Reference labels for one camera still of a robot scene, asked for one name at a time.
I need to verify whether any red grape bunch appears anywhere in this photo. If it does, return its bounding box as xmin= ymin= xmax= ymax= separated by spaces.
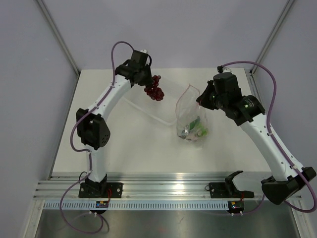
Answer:
xmin=144 ymin=75 xmax=164 ymax=101

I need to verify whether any green chili pepper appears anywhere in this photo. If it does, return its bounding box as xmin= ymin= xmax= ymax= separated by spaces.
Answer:
xmin=188 ymin=117 xmax=201 ymax=131

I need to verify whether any clear zip top bag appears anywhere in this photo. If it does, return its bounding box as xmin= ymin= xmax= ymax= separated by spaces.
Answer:
xmin=175 ymin=84 xmax=211 ymax=147

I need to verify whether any green grape bunch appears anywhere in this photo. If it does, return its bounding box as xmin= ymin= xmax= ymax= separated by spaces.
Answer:
xmin=196 ymin=123 xmax=209 ymax=137

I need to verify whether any grey toy fish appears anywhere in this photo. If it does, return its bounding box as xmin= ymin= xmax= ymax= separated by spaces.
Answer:
xmin=178 ymin=125 xmax=192 ymax=140

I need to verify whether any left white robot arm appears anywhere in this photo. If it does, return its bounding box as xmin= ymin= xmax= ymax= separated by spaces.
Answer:
xmin=74 ymin=50 xmax=154 ymax=198

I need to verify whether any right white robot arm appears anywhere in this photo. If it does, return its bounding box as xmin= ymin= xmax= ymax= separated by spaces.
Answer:
xmin=196 ymin=72 xmax=317 ymax=205

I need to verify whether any white plastic basket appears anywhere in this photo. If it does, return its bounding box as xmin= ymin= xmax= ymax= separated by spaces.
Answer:
xmin=124 ymin=76 xmax=186 ymax=126

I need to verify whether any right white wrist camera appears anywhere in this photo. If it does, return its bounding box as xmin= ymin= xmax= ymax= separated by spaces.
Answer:
xmin=222 ymin=67 xmax=232 ymax=74

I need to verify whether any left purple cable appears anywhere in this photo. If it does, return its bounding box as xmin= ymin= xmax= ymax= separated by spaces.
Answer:
xmin=59 ymin=41 xmax=136 ymax=234

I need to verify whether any left aluminium frame post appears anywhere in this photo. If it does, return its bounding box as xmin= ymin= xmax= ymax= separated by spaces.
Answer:
xmin=34 ymin=0 xmax=81 ymax=79

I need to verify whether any aluminium frame post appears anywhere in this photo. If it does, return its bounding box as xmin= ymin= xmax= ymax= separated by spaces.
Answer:
xmin=34 ymin=0 xmax=81 ymax=79
xmin=256 ymin=0 xmax=297 ymax=64

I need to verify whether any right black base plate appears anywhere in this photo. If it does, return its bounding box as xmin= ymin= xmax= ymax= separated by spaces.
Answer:
xmin=205 ymin=182 xmax=255 ymax=199

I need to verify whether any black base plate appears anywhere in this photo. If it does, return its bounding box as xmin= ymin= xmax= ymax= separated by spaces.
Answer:
xmin=205 ymin=182 xmax=255 ymax=199
xmin=78 ymin=182 xmax=123 ymax=198

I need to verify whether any right aluminium frame post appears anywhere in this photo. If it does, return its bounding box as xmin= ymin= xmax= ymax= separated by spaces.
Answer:
xmin=256 ymin=0 xmax=297 ymax=64

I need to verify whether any aluminium mounting rail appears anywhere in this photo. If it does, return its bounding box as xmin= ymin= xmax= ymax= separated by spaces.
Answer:
xmin=33 ymin=172 xmax=303 ymax=200

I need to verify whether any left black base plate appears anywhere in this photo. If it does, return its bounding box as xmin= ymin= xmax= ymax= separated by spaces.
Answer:
xmin=78 ymin=182 xmax=123 ymax=198

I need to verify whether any white slotted cable duct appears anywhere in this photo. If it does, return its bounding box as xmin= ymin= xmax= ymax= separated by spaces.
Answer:
xmin=44 ymin=200 xmax=228 ymax=211

